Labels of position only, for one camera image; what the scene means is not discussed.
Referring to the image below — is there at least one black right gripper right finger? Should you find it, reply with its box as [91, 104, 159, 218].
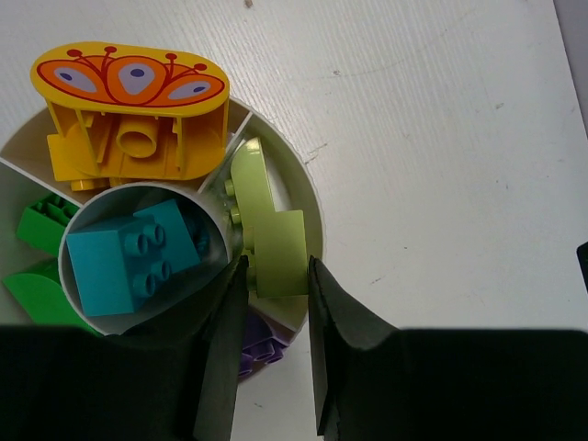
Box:
[309, 258, 587, 440]

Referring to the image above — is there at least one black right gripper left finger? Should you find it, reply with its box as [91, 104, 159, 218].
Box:
[1, 257, 248, 440]

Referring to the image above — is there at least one purple lego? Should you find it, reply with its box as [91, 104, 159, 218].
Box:
[239, 310, 290, 378]

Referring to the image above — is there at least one yellow-green and teal small lego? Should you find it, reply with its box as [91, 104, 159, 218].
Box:
[65, 199, 203, 317]

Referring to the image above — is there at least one yellow-green small lego half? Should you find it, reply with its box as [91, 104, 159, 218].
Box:
[243, 210, 308, 299]

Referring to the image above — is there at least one green upside-down lego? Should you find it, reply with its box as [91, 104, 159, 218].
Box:
[2, 258, 100, 335]

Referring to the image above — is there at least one green arch lego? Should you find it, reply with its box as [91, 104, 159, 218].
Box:
[16, 193, 79, 256]

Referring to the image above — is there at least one yellow-green long lego half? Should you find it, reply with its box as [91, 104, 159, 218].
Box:
[225, 137, 275, 228]

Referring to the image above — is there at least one yellow butterfly lego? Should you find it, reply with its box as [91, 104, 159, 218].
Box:
[30, 41, 230, 191]

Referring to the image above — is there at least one yellow-green and teal long lego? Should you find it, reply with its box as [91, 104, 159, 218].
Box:
[184, 216, 210, 259]

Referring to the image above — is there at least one white round divided container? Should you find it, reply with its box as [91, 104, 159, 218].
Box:
[0, 96, 326, 382]

